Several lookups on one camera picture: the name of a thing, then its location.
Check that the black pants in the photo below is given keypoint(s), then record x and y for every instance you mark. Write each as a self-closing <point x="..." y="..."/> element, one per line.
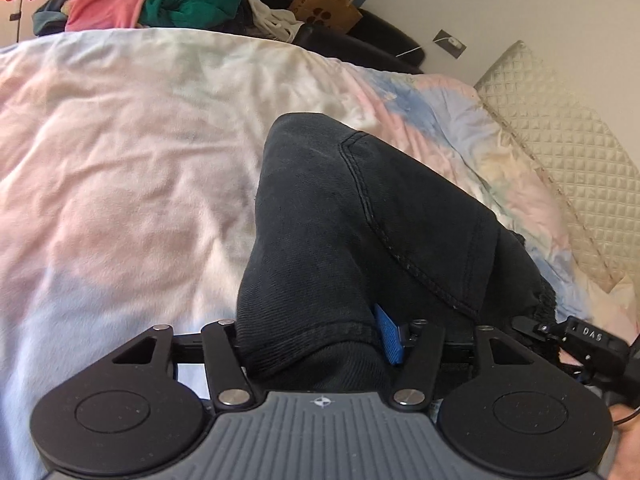
<point x="350" y="220"/>

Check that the dark blue cloth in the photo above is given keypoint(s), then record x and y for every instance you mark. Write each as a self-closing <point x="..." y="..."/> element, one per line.
<point x="47" y="20"/>

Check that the person's right hand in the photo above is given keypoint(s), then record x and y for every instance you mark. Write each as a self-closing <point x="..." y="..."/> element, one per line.
<point x="627" y="452"/>

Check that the black sofa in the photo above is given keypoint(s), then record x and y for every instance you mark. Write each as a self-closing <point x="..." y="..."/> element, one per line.
<point x="370" y="45"/>

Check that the green cloth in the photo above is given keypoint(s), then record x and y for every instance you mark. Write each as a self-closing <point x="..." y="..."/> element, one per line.
<point x="200" y="2"/>

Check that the white cloth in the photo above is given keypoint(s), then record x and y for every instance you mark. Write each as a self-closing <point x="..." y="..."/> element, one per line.
<point x="272" y="22"/>

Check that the wall outlet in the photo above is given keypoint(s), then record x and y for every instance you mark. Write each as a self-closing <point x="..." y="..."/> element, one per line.
<point x="450" y="44"/>

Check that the bed with tie-dye sheet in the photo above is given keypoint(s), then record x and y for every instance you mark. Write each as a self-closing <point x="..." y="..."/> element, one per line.
<point x="125" y="160"/>

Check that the brown paper bag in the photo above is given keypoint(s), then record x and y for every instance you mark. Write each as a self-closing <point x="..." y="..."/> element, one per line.
<point x="325" y="10"/>

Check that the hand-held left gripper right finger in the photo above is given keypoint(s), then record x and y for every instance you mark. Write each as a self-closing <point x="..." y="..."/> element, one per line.
<point x="387" y="337"/>

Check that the cream quilted pillow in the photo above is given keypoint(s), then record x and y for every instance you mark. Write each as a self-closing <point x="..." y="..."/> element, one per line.
<point x="575" y="160"/>

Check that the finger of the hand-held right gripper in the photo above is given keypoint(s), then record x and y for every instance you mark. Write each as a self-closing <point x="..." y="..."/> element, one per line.
<point x="537" y="330"/>

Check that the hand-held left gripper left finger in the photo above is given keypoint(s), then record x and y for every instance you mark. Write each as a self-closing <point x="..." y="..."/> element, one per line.
<point x="222" y="355"/>

